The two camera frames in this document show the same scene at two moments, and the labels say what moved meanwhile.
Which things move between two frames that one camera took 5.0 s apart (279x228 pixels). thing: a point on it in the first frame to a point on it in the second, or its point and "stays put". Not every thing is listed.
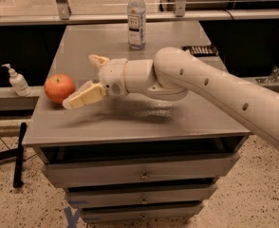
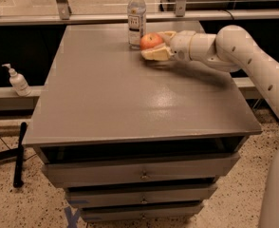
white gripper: x=113 y=76 to x=179 y=46
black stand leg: x=18 y=165 stays put
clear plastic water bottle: x=137 y=19 stays put
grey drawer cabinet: x=135 y=158 stays put
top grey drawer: x=84 y=175 stays put
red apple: x=59 y=87 to x=150 y=39
